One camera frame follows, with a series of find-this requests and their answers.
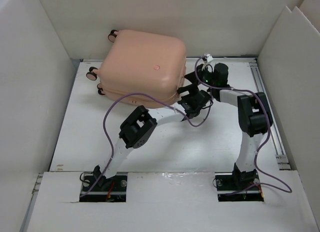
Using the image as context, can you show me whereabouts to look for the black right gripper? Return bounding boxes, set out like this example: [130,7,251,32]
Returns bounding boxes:
[184,63,217,87]

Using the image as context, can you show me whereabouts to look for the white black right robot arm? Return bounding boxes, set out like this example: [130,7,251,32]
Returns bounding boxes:
[178,63,273,192]

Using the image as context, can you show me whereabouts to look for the pink hard-shell suitcase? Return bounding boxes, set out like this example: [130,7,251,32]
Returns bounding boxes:
[86,30,187,108]

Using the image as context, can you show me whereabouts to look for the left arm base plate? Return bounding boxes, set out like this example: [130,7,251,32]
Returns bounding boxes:
[79,173,128,202]

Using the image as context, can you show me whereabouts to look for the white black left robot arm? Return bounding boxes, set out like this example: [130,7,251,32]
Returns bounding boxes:
[90,86,213,191]

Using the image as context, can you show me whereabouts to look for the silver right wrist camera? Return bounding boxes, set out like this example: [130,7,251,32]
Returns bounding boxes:
[202,54,214,66]

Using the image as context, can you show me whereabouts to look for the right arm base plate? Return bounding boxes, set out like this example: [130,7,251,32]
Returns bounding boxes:
[212,172,264,202]

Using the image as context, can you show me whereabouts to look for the white foam board front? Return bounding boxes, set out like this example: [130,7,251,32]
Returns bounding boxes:
[27,171,318,231]

